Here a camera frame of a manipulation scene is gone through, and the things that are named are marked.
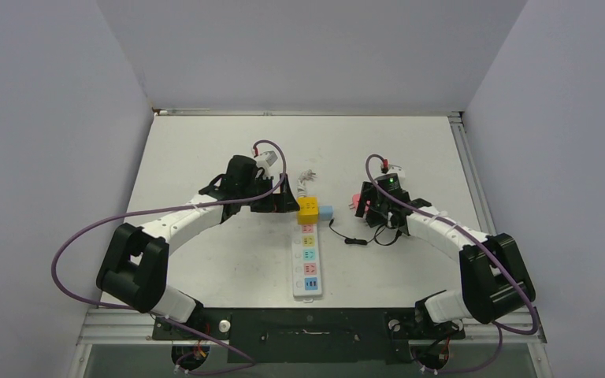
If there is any pink extension socket plug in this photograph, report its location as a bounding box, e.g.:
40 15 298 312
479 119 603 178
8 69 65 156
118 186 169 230
349 194 370 217

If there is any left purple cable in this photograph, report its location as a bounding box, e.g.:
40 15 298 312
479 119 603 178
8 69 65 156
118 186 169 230
50 139 288 376

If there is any black charger with cable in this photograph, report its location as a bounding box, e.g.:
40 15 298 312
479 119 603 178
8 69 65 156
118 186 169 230
328 219 403 246

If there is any yellow cube socket adapter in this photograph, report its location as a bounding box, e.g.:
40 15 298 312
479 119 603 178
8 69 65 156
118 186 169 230
296 196 320 225

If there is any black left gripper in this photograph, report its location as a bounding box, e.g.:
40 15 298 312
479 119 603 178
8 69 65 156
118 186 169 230
239 174 298 213

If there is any white power strip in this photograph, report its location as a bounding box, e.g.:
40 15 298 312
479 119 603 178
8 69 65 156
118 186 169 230
291 221 323 302

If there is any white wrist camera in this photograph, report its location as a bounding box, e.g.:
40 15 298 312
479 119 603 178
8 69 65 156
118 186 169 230
254 150 278 177
381 164 406 183

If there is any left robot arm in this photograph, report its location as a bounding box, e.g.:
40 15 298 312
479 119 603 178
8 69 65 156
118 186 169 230
96 151 299 339

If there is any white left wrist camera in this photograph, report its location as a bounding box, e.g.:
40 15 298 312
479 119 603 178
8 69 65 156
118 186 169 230
254 150 278 177

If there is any aluminium frame rail right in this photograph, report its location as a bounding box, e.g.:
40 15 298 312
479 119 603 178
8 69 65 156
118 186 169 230
448 112 496 234

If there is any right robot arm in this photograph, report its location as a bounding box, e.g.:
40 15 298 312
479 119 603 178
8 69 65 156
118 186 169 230
355 173 539 337

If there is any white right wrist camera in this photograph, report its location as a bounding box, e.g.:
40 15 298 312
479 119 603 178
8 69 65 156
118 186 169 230
381 164 406 183

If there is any light blue plug adapter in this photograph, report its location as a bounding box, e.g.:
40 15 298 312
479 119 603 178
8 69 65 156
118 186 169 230
318 206 334 221

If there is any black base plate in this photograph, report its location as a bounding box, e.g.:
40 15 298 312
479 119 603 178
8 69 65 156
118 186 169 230
152 307 466 364

